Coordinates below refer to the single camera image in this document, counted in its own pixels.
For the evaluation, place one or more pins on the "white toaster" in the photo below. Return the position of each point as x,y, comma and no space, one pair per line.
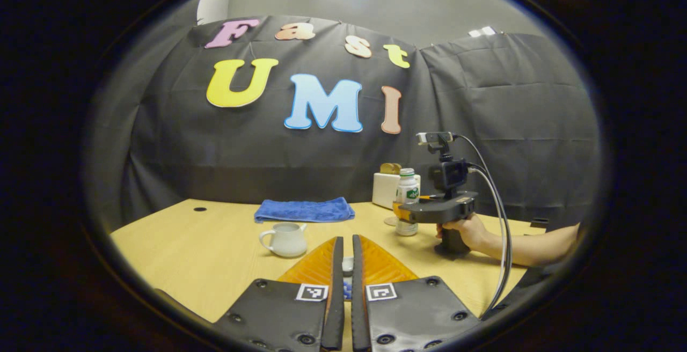
384,191

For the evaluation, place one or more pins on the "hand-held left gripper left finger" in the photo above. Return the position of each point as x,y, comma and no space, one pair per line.
338,287

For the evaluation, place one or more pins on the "black backdrop cloth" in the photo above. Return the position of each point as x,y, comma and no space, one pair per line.
268,159

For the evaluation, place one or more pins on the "round wooden coaster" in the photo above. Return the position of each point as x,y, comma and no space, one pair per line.
389,221

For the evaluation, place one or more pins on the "white plastic water bottle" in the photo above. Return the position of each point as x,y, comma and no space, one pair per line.
407,191

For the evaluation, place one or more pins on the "brown bread slice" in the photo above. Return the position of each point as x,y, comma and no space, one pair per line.
390,168

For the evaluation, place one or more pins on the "black block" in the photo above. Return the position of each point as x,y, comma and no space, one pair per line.
539,223

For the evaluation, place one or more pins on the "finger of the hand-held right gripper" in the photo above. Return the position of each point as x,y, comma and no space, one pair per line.
397,211
432,198

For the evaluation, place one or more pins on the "white teacup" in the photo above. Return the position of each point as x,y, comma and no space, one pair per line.
287,240

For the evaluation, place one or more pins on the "small ceiling light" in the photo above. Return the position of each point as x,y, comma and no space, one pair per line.
482,31

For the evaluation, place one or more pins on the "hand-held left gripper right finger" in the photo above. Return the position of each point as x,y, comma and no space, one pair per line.
357,287

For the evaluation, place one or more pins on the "blue towel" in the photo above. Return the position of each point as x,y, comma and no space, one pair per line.
303,210

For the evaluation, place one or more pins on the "white blue-patterned teacup lid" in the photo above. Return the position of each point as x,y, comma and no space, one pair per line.
348,266

